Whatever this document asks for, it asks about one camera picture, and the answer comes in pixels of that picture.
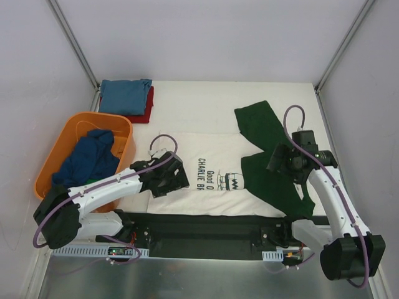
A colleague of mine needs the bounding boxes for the left aluminium frame post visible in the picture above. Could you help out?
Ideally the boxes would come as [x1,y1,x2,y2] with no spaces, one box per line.
[46,0,100,90]

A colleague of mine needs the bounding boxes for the folded red t-shirt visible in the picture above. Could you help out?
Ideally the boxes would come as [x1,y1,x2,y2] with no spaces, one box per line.
[99,87,155,124]

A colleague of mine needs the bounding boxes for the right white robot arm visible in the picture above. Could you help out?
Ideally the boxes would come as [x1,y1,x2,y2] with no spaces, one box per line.
[267,130,386,283]

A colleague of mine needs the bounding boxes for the right aluminium frame post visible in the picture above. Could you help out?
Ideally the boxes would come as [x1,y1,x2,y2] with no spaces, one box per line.
[314,0,378,95]

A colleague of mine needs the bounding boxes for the folded light blue t-shirt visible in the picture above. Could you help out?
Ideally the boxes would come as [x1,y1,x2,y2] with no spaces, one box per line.
[99,79,152,116]

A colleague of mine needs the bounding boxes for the white and green t-shirt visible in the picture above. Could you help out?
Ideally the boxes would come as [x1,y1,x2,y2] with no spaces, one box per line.
[148,101,315,218]

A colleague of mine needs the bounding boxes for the white cable duct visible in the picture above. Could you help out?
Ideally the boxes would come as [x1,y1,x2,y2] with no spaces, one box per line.
[262,250,284,262]
[52,245,150,259]

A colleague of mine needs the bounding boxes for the orange plastic basket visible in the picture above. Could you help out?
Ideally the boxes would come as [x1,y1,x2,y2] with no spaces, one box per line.
[34,112,136,201]

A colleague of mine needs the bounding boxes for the aluminium frame post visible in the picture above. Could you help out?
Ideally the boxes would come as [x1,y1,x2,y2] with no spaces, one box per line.
[46,0,100,90]
[314,0,378,95]

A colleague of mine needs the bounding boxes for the dark blue t-shirt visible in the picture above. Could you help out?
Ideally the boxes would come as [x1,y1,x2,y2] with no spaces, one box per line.
[51,129,120,189]

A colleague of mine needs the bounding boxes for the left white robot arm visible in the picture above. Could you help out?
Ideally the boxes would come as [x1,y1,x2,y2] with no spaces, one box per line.
[32,149,190,249]

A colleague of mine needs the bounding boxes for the right white cable duct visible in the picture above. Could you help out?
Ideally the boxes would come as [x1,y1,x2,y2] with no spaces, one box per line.
[262,250,284,262]

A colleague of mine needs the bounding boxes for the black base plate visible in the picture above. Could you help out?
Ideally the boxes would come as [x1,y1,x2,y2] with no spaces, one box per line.
[91,211,302,262]

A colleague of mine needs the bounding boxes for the left white cable duct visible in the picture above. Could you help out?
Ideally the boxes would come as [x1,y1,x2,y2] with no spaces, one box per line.
[52,245,150,259]

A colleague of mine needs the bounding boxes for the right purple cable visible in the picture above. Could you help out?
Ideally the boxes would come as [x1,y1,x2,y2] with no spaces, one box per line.
[263,105,370,289]

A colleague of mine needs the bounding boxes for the aluminium front rail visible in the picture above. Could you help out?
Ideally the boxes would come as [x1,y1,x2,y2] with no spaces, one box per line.
[37,219,380,259]

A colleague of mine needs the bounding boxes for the bright green t-shirt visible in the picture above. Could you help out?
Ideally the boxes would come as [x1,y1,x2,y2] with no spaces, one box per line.
[85,179,99,185]

